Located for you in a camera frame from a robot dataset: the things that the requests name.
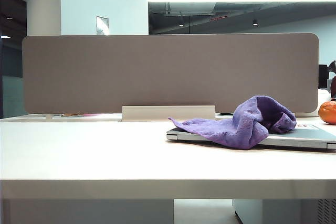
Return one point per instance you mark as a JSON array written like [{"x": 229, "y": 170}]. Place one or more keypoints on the beige fabric desk divider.
[{"x": 170, "y": 72}]

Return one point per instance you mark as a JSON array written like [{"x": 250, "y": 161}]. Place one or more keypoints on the silver closed laptop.
[{"x": 302, "y": 139}]

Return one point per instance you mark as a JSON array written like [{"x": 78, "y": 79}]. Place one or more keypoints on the purple microfibre rag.
[{"x": 244, "y": 129}]

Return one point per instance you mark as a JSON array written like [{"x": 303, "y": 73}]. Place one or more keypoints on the framed wall notice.
[{"x": 102, "y": 25}]

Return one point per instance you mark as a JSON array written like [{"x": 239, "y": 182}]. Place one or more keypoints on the small white divider foot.
[{"x": 48, "y": 116}]

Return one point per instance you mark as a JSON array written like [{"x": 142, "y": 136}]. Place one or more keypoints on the orange mandarin fruit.
[{"x": 328, "y": 112}]

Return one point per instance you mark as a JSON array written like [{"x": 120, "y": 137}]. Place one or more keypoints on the dark red vase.
[{"x": 333, "y": 85}]

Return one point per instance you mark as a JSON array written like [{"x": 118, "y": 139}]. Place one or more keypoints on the black computer monitor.
[{"x": 323, "y": 77}]

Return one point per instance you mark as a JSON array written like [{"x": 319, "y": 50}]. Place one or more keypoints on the white sticker with red writing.
[{"x": 308, "y": 127}]

